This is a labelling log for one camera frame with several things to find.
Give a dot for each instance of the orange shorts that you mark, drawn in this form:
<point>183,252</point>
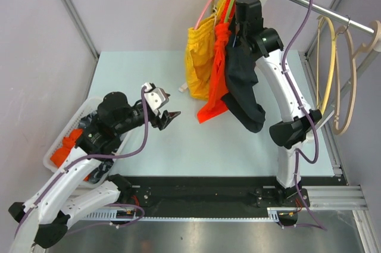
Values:
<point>217,85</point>

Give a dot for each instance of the yellow hanger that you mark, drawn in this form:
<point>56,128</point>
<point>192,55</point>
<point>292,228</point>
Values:
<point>328,62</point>

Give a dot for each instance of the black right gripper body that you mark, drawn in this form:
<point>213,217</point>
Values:
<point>239,33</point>

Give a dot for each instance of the white plastic basket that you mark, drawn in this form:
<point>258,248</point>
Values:
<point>86,108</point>

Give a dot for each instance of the metal clothes rack rail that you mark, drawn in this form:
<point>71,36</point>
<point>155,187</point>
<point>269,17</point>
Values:
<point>333,15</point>

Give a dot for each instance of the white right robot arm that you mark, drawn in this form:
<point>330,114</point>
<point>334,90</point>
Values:
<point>255,46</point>

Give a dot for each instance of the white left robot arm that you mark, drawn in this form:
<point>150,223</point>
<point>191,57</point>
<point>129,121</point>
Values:
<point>46,218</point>

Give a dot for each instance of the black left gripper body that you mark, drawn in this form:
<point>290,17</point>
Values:
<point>156,121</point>

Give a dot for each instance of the dark navy shorts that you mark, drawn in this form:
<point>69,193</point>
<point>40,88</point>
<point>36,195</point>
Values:
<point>241,78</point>

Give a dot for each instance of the yellow shorts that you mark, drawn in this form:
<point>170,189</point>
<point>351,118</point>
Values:
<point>199,51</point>

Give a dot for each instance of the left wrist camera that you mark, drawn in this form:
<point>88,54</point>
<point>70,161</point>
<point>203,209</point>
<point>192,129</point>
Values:
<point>154,97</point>

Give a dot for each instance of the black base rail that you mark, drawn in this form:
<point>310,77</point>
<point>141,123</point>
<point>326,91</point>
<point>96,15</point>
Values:
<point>212,198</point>

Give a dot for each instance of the green hanger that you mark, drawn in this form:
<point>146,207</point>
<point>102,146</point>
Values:
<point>229,10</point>

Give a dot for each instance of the beige wooden hanger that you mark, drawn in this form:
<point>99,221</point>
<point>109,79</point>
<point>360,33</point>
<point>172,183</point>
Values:
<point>364,48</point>

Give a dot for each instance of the orange cloth in basket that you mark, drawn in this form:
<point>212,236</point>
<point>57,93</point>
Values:
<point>68,142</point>

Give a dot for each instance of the patterned dark clothes in basket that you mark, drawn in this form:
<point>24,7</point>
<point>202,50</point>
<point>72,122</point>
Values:
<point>105,166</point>

